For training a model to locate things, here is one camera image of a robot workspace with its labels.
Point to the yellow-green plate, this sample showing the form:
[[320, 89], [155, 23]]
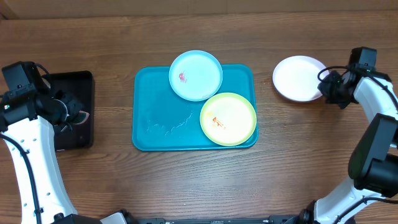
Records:
[[228, 119]]

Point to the white plate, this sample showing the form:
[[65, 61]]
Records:
[[296, 78]]

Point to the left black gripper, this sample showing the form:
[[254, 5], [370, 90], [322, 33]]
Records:
[[74, 105]]

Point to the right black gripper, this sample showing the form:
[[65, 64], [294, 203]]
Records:
[[326, 87]]

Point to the black plastic tray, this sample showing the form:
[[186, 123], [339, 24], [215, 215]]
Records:
[[82, 85]]

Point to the light blue plate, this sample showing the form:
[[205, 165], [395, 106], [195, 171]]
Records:
[[195, 75]]

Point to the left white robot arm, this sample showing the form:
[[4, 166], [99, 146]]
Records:
[[29, 122]]

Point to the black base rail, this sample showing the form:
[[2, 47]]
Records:
[[273, 219]]

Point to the teal plastic serving tray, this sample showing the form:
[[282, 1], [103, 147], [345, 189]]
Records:
[[163, 121]]

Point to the pink and black sponge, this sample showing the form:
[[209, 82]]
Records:
[[81, 117]]

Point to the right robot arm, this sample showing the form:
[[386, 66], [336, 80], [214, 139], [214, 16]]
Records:
[[372, 170]]

